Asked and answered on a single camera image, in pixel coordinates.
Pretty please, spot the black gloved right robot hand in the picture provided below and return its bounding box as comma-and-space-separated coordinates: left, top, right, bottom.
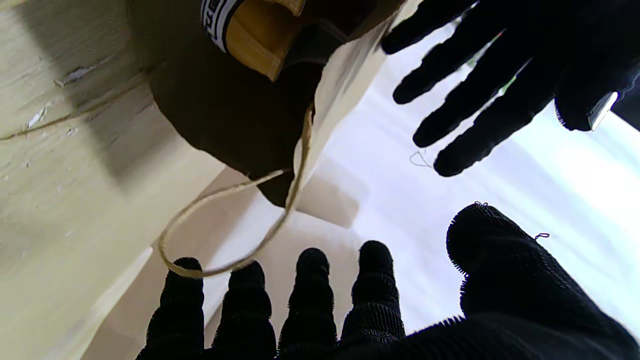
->
137, 202, 640, 360

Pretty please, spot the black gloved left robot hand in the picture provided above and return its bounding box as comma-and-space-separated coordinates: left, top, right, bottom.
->
381, 0, 640, 177

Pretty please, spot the yellow canvas sneaker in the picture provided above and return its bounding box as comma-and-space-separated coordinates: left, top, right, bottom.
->
200, 0, 307, 82

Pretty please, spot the brown paper bag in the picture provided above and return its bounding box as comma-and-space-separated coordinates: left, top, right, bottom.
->
127, 0, 421, 278

